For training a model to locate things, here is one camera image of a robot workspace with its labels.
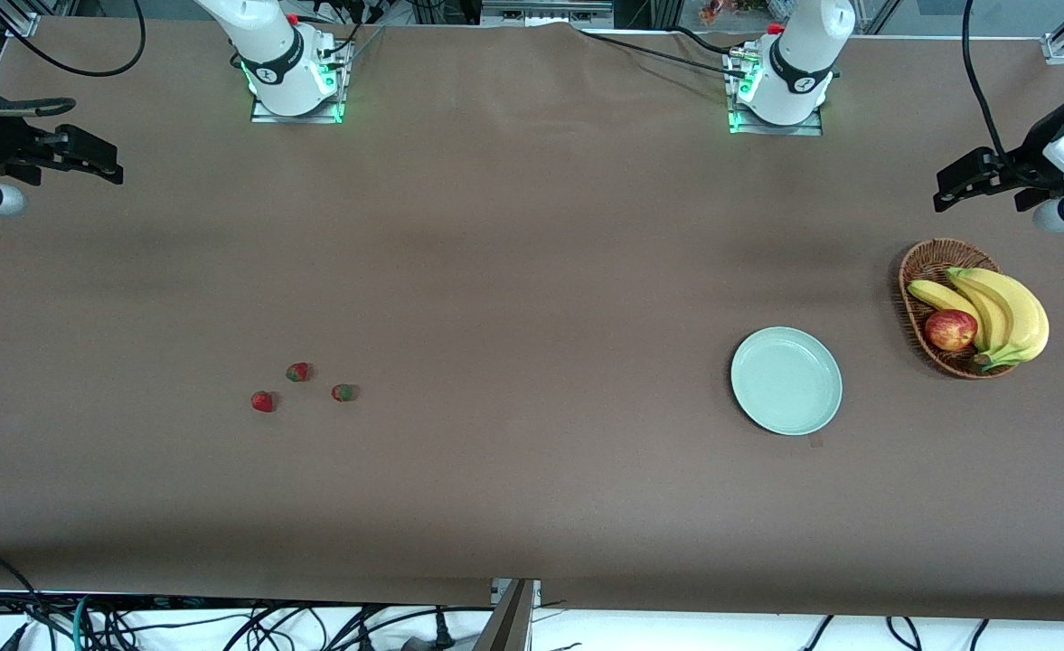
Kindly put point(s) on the red toy strawberry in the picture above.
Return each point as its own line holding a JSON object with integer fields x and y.
{"x": 343, "y": 392}
{"x": 297, "y": 372}
{"x": 263, "y": 401}

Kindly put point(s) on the grey device box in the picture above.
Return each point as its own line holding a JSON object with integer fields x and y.
{"x": 545, "y": 13}

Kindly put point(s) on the brown wicker basket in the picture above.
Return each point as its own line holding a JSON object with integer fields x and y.
{"x": 931, "y": 260}

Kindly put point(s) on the brown frame post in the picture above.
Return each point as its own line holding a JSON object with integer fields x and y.
{"x": 506, "y": 624}

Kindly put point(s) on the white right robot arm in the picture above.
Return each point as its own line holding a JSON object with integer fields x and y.
{"x": 269, "y": 45}

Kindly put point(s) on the brown tablecloth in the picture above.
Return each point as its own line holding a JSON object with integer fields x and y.
{"x": 532, "y": 271}

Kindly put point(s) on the light green round plate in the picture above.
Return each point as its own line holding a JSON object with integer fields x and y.
{"x": 785, "y": 380}

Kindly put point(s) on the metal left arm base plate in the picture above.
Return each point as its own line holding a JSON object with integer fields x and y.
{"x": 767, "y": 129}

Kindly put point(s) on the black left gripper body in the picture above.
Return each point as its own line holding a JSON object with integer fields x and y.
{"x": 1026, "y": 157}

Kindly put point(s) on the large yellow banana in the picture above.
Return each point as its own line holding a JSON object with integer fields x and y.
{"x": 1027, "y": 316}

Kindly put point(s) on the small yellow banana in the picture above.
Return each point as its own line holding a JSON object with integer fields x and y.
{"x": 938, "y": 295}

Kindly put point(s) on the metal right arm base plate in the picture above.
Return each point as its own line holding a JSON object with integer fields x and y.
{"x": 315, "y": 114}

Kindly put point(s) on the black plug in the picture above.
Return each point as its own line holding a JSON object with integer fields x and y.
{"x": 444, "y": 631}

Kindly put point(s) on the red apple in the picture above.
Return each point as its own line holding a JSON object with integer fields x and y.
{"x": 951, "y": 330}

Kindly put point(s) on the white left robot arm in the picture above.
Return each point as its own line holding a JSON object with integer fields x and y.
{"x": 803, "y": 54}

